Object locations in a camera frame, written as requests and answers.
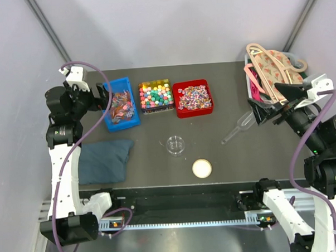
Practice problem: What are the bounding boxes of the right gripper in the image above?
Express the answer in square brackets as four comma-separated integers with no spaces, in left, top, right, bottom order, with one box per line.
[246,79,327,156]

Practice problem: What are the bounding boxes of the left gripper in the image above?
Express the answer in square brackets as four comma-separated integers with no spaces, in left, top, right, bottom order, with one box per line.
[64,78,114,120]

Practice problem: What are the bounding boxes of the blue plastic candy bin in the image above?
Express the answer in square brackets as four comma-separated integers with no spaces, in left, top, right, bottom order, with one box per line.
[105,77,140,132]

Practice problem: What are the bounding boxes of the clear plastic scoop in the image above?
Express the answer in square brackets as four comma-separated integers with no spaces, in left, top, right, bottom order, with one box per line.
[221,111,256,145]

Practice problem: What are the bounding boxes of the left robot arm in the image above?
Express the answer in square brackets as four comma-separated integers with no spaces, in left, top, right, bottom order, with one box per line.
[40,83,120,246]

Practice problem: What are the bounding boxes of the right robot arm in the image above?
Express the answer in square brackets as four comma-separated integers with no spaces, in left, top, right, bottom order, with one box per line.
[249,79,336,252]

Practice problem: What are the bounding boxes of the beige clothes hanger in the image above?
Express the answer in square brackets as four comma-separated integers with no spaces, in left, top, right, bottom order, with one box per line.
[246,43,308,104]

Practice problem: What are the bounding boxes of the white basket of clothes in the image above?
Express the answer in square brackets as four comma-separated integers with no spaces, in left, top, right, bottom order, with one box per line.
[244,46,308,105]

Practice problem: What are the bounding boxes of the folded dark blue cloth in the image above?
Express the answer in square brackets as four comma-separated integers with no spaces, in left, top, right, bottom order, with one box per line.
[78,139,134,185]

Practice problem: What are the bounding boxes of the red tray of swirl lollipops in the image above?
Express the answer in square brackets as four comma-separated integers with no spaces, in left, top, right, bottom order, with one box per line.
[172,79,214,119]

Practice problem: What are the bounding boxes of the clear glass jar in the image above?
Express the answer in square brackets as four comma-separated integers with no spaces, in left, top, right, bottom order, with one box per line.
[166,135,185,157]

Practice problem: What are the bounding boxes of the round cream jar lid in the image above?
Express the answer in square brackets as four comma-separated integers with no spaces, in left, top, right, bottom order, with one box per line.
[192,159,212,178]

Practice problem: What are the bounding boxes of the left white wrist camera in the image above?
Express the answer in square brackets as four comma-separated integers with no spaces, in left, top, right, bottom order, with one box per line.
[59,66,90,92]

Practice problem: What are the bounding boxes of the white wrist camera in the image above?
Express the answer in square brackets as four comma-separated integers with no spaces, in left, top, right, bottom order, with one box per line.
[59,66,90,92]
[295,74,334,109]

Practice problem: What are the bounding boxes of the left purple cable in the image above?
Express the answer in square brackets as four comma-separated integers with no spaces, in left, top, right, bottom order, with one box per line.
[45,59,135,252]

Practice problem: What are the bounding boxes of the purple cable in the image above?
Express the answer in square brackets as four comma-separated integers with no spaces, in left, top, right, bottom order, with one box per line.
[285,89,336,252]
[45,59,135,252]

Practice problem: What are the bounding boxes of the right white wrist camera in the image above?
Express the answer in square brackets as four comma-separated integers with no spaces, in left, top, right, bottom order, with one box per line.
[295,74,334,109]

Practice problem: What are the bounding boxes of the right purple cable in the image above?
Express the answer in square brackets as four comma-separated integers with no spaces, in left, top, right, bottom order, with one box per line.
[285,89,336,252]

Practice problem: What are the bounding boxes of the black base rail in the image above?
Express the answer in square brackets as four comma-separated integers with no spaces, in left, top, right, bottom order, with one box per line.
[81,178,315,228]

